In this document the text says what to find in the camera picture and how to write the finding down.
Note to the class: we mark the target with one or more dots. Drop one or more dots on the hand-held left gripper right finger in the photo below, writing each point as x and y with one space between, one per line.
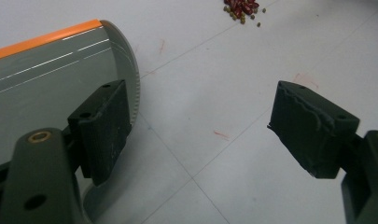
308 133

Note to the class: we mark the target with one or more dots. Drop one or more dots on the pile of red and green beans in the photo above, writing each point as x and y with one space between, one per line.
242 7

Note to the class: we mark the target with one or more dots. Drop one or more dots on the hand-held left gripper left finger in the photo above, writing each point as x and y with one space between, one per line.
102 130

